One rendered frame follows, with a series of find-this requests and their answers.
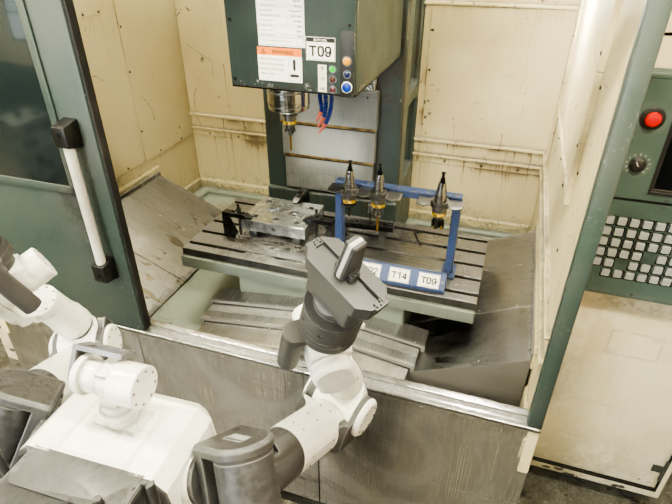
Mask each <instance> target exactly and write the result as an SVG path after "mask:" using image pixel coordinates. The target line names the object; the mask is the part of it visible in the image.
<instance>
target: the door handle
mask: <svg viewBox="0 0 672 504"><path fill-rule="evenodd" d="M50 130H51V133H52V137H53V140H54V143H55V147H57V148H63V150H64V154H65V157H66V161H67V164H68V168H69V171H70V174H71V178H72V181H73V185H74V188H75V192H76V195H77V199H78V202H79V205H80V209H81V212H82V216H83V219H84V223H85V226H86V230H87V233H88V236H89V240H90V243H91V247H92V250H93V254H94V257H95V261H96V262H95V263H94V264H93V265H92V266H91V268H92V271H93V275H94V278H95V281H98V282H102V283H109V282H111V281H113V280H115V279H117V278H118V277H119V275H118V271H117V268H116V264H115V260H114V257H112V256H108V255H104V252H103V248H102V244H101V241H100V237H99V234H98V230H97V226H96V223H95V219H94V216H93V212H92V208H91V205H90V201H89V197H88V194H87V190H86V187H85V183H84V179H83V176H82V172H81V169H80V165H79V161H78V158H77V154H76V151H75V148H78V147H83V146H84V144H83V140H82V136H81V133H80V129H79V125H78V121H77V119H75V118H67V117H63V118H62V119H60V120H59V121H58V122H56V123H55V124H53V125H52V126H51V127H50Z"/></svg>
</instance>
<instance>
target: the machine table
mask: <svg viewBox="0 0 672 504"><path fill-rule="evenodd" d="M244 202H245V203H244ZM258 202H259V201H257V200H251V199H244V198H238V199H236V200H235V203H232V204H231V205H230V206H228V207H227V208H226V209H232V210H236V208H237V206H236V204H237V203H238V204H239V206H240V208H241V211H244V212H248V211H249V210H250V209H251V208H253V207H254V206H255V205H256V204H257V203H258ZM250 203H251V204H250ZM252 203H253V204H252ZM379 221H382V222H391V223H395V224H394V230H393V233H390V232H387V236H386V239H385V240H378V233H379V231H378V232H376V231H367V230H365V229H362V230H361V229H357V228H356V229H357V230H356V229H355V228H349V230H348V232H347V235H346V236H345V242H346V241H347V240H349V239H350V238H352V237H354V236H355V235H359V236H360V237H361V238H362V239H363V240H364V241H365V242H366V243H367V246H366V250H365V254H364V258H363V259H369V260H375V261H380V262H386V263H391V264H397V265H403V266H408V267H414V268H419V269H425V270H430V269H431V270H430V271H436V272H441V269H442V266H443V265H442V264H443V263H444V262H445V260H446V252H447V245H448V237H449V230H443V229H433V228H430V227H424V226H417V225H411V224H404V223H398V222H392V221H385V220H379ZM401 225H402V226H401ZM407 226H408V227H407ZM221 227H222V228H221ZM402 229H403V230H402ZM417 229H418V230H417ZM420 229H421V230H423V231H421V230H420ZM360 230H361V231H360ZM397 230H398V231H397ZM400 230H401V231H400ZM405 230H406V231H405ZM355 231H356V232H355ZM414 231H416V232H418V231H421V233H416V234H417V236H418V238H419V239H420V240H419V241H420V243H421V246H420V245H419V243H418V241H417V238H416V236H415V234H413V233H414ZM248 232H249V231H248ZM349 232H350V233H349ZM348 233H349V234H348ZM396 233H397V234H396ZM406 233H407V235H406ZM424 233H425V234H424ZM427 233H428V234H427ZM392 234H393V235H392ZM249 235H250V232H249V233H248V234H247V236H246V235H245V237H244V238H247V239H249V240H250V239H253V238H254V237H253V238H249ZM394 235H395V236H394ZM410 235H411V236H412V237H411V236H410ZM436 235H437V236H436ZM398 236H399V237H398ZM429 236H430V237H429ZM234 237H235V238H234ZM395 237H396V238H395ZM404 237H405V238H404ZM409 237H410V238H409ZM415 238H416V239H415ZM431 238H432V240H431ZM221 239H223V240H221ZM409 239H410V240H409ZM414 239H415V240H414ZM436 239H437V240H436ZM438 239H439V240H438ZM445 239H446V240H445ZM459 239H460V240H459ZM235 240H236V241H237V242H238V243H237V242H236V241H235ZM249 240H244V239H238V238H236V236H232V235H227V234H224V227H223V219H222V213H221V214H219V215H218V216H217V217H216V218H215V219H214V222H213V221H212V222H210V223H209V224H208V225H207V226H206V227H205V228H204V229H202V232H199V233H198V234H197V235H196V236H195V237H193V238H192V239H191V240H190V243H187V244H185V245H184V246H183V247H182V249H183V255H182V256H181V258H182V264H183V266H188V267H193V268H198V269H203V270H208V271H213V272H218V273H222V274H227V275H232V276H237V277H242V278H247V279H252V280H257V281H262V282H267V283H272V284H277V285H282V286H287V287H292V288H297V289H302V290H306V291H307V288H306V283H307V279H308V275H309V272H308V271H307V270H306V269H305V265H303V264H298V263H293V262H287V261H282V260H292V258H293V260H292V261H300V262H304V261H301V259H305V258H306V253H307V251H303V250H302V251H300V252H299V251H297V252H293V251H290V248H286V247H284V248H282V249H281V251H279V252H275V253H274V254H273V252H272V255H271V254H270V253H271V252H268V253H267V251H268V250H269V249H270V248H269V249H267V251H266V250H265V249H264V248H262V247H261V246H259V245H258V244H257V245H256V244H255V245H253V244H250V246H248V245H249V244H248V245H247V244H246V243H247V241H248V243H250V241H249ZM243 241H244V242H243ZM432 241H433V242H432ZM439 241H440V242H439ZM442 241H443V242H442ZM462 241H463V242H462ZM245 242H246V243H245ZM383 242H384V243H383ZM434 242H435V243H434ZM441 242H442V243H441ZM445 242H446V243H445ZM487 242H488V236H481V235H475V234H468V233H462V232H458V236H457V244H456V251H455V258H454V264H456V265H457V268H456V272H455V276H454V280H449V279H447V280H446V287H445V290H444V294H440V293H435V292H429V291H424V290H419V289H413V288H408V287H403V286H398V285H392V284H387V283H384V284H385V285H386V286H387V298H386V299H387V300H388V301H389V304H388V305H387V306H386V307H390V308H395V309H400V310H405V311H410V312H415V313H420V314H425V315H430V316H435V317H440V318H445V319H450V320H455V321H460V322H465V323H470V324H473V321H474V316H475V310H476V305H477V299H478V293H479V288H480V282H481V276H482V270H483V265H484V259H485V253H486V248H487ZM244 243H245V244H244ZM432 243H434V244H432ZM237 245H238V246H239V247H238V248H236V246H237ZM246 245H247V246H248V247H247V246H246ZM443 245H444V246H443ZM234 246H235V247H234ZM258 246H259V247H258ZM433 246H434V247H433ZM229 247H231V248H229ZM240 247H241V248H240ZM253 247H255V249H254V248H253ZM257 247H258V248H257ZM260 247H261V248H260ZM429 247H430V248H429ZM441 247H442V248H441ZM216 248H217V249H216ZM234 248H235V249H234ZM239 248H240V249H239ZM247 248H248V249H249V250H251V251H252V250H253V252H250V251H247ZM256 248H257V249H256ZM432 248H433V249H432ZM259 249H260V250H259ZM263 249H264V250H263ZM283 249H284V250H283ZM435 249H436V250H435ZM254 250H255V251H254ZM258 250H259V251H258ZM261 250H262V252H261ZM234 251H235V252H234ZM256 251H257V253H256ZM284 251H285V252H284ZM245 252H250V253H256V254H262V253H263V254H262V255H268V256H271V257H273V258H274V259H275V258H276V259H275V260H274V259H271V258H269V259H268V258H266V257H261V256H259V258H256V257H254V256H255V255H249V254H245ZM258 252H259V253H258ZM290 252H291V253H290ZM305 252H306V253H305ZM460 252H461V253H460ZM464 252H465V253H466V254H465V253H464ZM293 253H294V254H293ZM303 253H304V254H303ZM468 253H469V254H468ZM244 254H245V255H244ZM269 254H270V255H269ZM285 254H286V255H285ZM462 254H463V255H462ZM274 255H275V256H274ZM281 255H282V256H281ZM293 255H294V256H293ZM294 257H295V258H294ZM263 258H264V259H265V260H264V259H263ZM288 258H289V259H288ZM297 258H299V259H297ZM277 259H279V260H277ZM295 259H296V260H295ZM432 260H433V261H432ZM455 260H456V261H455ZM435 261H436V262H435ZM441 261H444V262H441ZM430 262H431V263H430ZM439 262H440V263H439ZM304 263H305V262H304ZM417 263H418V264H417ZM427 264H428V265H427ZM463 264H464V265H463ZM466 265H467V266H466ZM294 266H295V267H294ZM459 266H460V267H459ZM461 266H462V267H461ZM424 267H425V268H424ZM461 269H462V270H461ZM464 270H465V272H464ZM461 272H462V273H464V274H462V273H461ZM461 281H462V282H461ZM455 284H458V285H455ZM463 293H464V294H463ZM462 295H463V296H462Z"/></svg>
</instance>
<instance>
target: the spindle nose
mask: <svg viewBox="0 0 672 504"><path fill-rule="evenodd" d="M267 101H268V108H269V110H270V111H272V112H275V113H279V114H296V113H302V112H305V111H307V110H308V109H309V107H310V93H301V92H290V91H279V90H269V89H267Z"/></svg>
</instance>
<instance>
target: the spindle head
mask: <svg viewBox="0 0 672 504"><path fill-rule="evenodd" d="M403 3H404V0H304V28H305V36H309V37H326V38H335V62H329V61H315V60H306V37H305V48H295V47H280V46H265V45H259V40H258V26H257V13H256V0H224V9H225V18H226V28H227V38H228V47H229V57H230V67H231V76H232V84H233V86H236V87H247V88H258V89H269V90H279V91H290V92H301V93H312V94H323V95H334V96H340V30H344V31H355V50H354V97H356V96H357V95H358V94H359V93H361V92H362V91H363V90H364V89H365V88H366V87H367V86H368V85H369V84H371V83H372V82H373V81H374V80H375V79H376V78H377V77H378V76H380V75H381V74H382V73H383V72H384V71H385V70H386V69H387V68H388V67H390V66H391V65H392V64H393V63H394V62H395V61H396V60H397V59H398V58H399V57H400V51H401V35H402V19H403ZM257 46H259V47H274V48H289V49H301V51H302V81H303V83H293V82H281V81H270V80H259V68H258V54H257ZM318 64H321V65H327V92H318ZM330 65H335V66H336V68H337V71H336V72H335V73H333V74H332V73H330V72H329V70H328V68H329V66H330ZM331 75H334V76H335V77H336V78H337V81H336V83H334V84H331V83H330V82H329V76H331ZM331 85H334V86H335V87H336V89H337V91H336V93H335V94H331V93H330V92H329V87H330V86H331Z"/></svg>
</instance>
